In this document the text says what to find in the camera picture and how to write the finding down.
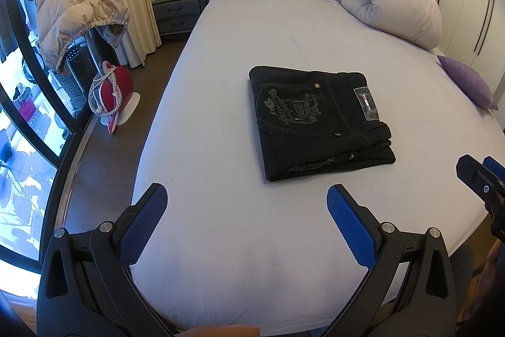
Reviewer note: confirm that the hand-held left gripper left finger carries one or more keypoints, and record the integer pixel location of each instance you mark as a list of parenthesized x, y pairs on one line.
[(140, 226)]

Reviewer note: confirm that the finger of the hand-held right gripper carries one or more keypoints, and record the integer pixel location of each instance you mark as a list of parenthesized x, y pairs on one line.
[(496, 171), (471, 171)]

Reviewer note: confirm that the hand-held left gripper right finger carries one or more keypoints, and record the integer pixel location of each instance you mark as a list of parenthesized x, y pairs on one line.
[(351, 226)]

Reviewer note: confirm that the black pants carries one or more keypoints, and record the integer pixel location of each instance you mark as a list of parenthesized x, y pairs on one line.
[(307, 123)]

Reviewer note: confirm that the person's right hand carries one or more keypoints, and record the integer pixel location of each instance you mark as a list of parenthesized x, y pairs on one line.
[(495, 274)]

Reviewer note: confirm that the person's left hand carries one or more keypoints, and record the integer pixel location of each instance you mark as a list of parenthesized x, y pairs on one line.
[(225, 333)]

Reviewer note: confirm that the purple pillow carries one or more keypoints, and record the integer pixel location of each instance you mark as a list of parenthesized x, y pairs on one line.
[(465, 80)]

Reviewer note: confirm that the large window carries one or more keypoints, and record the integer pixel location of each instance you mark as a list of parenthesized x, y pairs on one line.
[(23, 163)]

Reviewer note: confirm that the red garment steamer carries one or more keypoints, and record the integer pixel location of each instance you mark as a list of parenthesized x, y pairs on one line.
[(122, 84)]

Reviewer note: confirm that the white perforated chair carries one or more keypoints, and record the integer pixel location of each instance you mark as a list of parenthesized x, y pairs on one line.
[(81, 64)]

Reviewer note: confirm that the white rolled duvet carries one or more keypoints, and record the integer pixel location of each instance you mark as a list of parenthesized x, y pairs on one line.
[(394, 1)]

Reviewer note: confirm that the bed with white sheet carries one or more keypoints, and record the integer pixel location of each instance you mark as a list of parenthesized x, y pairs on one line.
[(236, 45)]

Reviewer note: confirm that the grey nightstand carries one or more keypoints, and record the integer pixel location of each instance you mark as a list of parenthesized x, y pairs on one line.
[(177, 11)]

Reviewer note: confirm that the beige puffer jacket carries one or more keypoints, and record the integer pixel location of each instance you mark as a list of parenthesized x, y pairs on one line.
[(71, 5)]

